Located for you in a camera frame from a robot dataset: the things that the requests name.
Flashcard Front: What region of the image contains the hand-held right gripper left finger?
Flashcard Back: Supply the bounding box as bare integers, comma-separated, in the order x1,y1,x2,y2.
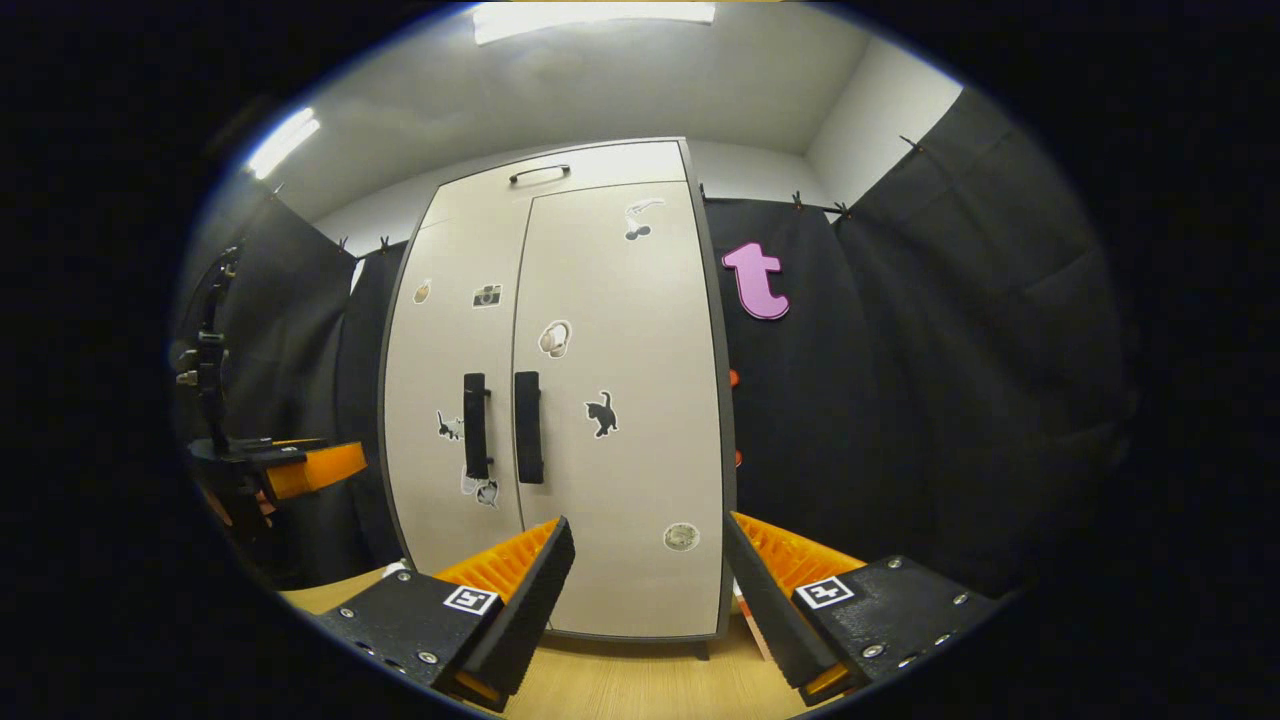
318,516,578,713

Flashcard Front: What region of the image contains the rectangular ceiling light panel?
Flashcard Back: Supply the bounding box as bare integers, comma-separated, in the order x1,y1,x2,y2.
472,2,717,46

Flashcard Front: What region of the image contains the white shoe cabinet door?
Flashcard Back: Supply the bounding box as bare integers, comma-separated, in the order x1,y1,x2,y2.
383,205,531,576
512,180,726,639

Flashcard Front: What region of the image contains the white shoe cabinet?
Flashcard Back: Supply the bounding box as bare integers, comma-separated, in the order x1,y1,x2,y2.
378,138,739,661

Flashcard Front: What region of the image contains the black door handle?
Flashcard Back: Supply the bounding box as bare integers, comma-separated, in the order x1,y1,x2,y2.
514,370,545,485
463,372,493,481

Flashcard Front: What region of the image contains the black tripod stand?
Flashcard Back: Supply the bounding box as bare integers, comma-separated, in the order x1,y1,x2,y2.
175,245,241,451

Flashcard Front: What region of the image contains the long ceiling light strip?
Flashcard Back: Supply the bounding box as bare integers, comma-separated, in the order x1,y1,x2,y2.
246,107,322,181

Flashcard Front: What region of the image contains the black backdrop cloth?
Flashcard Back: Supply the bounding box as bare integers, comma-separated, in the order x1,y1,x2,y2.
175,180,411,591
700,88,1141,601

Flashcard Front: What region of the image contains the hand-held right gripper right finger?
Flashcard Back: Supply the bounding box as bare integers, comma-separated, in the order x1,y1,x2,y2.
722,511,1004,707

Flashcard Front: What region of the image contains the white cabinet drawer front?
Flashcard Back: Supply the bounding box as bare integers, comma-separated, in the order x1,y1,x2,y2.
425,140,691,226

